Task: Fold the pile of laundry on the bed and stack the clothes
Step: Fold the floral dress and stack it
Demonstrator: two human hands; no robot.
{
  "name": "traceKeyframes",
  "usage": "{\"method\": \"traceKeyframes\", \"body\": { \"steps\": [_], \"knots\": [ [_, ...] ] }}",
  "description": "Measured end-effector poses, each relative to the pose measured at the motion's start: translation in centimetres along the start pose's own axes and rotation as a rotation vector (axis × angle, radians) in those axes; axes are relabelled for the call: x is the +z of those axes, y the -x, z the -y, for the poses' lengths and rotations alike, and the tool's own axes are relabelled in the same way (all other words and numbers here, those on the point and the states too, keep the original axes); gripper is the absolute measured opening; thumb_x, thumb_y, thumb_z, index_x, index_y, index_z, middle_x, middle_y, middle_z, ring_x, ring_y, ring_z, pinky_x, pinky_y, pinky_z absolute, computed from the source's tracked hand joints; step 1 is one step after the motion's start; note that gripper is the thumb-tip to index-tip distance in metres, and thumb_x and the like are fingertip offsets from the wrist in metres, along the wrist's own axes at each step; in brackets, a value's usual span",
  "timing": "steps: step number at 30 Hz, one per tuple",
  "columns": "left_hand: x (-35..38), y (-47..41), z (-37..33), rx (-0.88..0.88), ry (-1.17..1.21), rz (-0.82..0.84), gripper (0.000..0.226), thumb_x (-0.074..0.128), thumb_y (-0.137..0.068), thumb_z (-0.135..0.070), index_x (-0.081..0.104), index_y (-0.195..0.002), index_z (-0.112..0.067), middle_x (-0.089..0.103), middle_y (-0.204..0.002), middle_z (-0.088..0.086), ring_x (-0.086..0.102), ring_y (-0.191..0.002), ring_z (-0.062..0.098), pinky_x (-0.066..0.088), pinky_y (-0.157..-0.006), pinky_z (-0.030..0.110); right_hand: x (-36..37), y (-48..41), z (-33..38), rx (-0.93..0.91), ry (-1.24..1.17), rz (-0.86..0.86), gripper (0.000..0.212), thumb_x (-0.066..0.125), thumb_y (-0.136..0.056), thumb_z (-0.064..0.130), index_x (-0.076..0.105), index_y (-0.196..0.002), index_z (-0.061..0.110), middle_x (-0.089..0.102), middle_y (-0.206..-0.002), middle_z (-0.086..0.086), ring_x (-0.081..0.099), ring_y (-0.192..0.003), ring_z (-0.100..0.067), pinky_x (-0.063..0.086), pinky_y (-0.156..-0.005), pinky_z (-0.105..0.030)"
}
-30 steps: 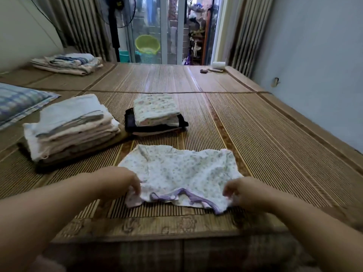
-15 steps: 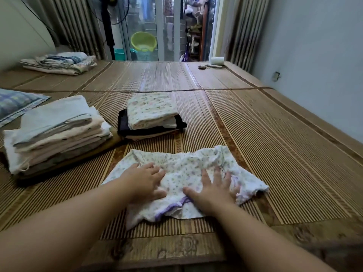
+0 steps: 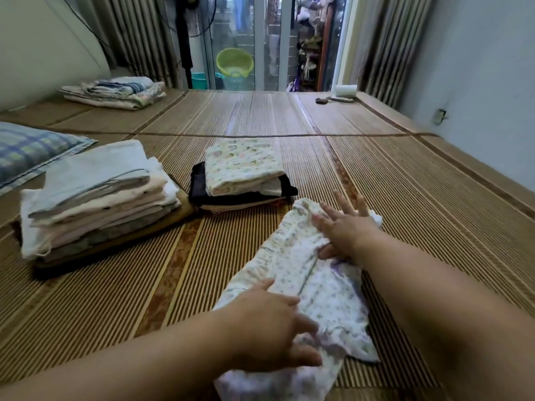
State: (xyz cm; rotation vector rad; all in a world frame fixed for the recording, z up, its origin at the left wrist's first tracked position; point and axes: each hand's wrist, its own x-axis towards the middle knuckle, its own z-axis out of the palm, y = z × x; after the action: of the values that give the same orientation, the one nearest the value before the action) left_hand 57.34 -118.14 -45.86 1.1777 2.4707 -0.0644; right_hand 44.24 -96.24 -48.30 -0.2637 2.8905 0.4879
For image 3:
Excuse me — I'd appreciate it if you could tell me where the person's right hand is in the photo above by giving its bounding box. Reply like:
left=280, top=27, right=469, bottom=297
left=311, top=190, right=387, bottom=266

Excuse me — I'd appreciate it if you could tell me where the person's left hand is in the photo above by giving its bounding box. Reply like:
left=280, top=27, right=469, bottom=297
left=216, top=278, right=323, bottom=373

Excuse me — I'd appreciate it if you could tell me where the small floral white garment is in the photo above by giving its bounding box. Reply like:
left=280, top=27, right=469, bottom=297
left=213, top=198, right=386, bottom=401

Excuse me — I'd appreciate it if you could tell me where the tan beige garment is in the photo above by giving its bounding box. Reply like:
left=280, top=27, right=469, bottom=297
left=201, top=196, right=289, bottom=216

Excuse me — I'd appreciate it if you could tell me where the white floral print garment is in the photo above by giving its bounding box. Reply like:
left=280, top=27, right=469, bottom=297
left=205, top=138, right=287, bottom=197

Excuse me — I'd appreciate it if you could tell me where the bamboo bed mat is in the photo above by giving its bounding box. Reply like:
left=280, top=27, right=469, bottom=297
left=0, top=89, right=535, bottom=401

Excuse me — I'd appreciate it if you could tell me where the dark grey garment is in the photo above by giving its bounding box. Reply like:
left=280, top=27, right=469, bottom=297
left=188, top=161, right=299, bottom=207

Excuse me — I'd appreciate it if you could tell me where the stack of light clothes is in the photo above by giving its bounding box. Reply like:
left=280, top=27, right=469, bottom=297
left=18, top=158, right=182, bottom=261

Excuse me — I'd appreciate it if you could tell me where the person's right forearm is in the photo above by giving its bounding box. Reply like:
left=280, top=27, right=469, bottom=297
left=355, top=233, right=535, bottom=401

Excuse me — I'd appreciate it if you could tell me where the person's left forearm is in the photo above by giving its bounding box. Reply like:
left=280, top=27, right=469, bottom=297
left=0, top=313, right=244, bottom=401

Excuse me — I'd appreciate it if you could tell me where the beige patterned curtain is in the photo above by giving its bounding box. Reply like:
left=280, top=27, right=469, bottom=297
left=75, top=0, right=181, bottom=89
left=363, top=0, right=436, bottom=109

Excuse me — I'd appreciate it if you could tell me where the cluttered balcony shelf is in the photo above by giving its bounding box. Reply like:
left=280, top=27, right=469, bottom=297
left=293, top=0, right=335, bottom=91

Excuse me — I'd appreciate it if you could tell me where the yellow green basin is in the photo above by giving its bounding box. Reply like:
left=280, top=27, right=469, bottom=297
left=216, top=48, right=255, bottom=79

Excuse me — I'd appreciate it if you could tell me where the sliding glass balcony door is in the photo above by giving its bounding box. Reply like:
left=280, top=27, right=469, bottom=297
left=188, top=0, right=348, bottom=92

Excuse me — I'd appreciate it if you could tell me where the black standing fan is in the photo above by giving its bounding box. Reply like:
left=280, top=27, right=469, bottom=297
left=171, top=0, right=218, bottom=90

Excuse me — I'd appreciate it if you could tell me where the folded striped blanket stack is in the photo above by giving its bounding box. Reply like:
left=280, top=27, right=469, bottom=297
left=60, top=76, right=167, bottom=111

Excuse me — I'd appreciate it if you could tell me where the blue plaid pillow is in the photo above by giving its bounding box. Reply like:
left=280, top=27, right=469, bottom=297
left=0, top=121, right=98, bottom=195

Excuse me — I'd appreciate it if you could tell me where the cream padded headboard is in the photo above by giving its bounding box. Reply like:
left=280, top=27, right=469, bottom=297
left=0, top=0, right=110, bottom=112

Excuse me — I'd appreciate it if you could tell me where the black cable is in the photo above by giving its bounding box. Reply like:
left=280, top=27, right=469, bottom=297
left=59, top=0, right=127, bottom=67

